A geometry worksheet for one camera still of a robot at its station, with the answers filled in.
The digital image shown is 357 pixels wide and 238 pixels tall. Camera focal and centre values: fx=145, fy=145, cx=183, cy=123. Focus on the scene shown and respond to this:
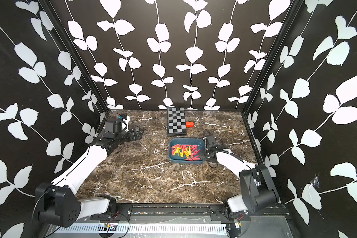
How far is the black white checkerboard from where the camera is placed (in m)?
1.06

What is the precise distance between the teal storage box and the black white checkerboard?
5cm

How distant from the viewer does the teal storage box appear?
37.1 inches
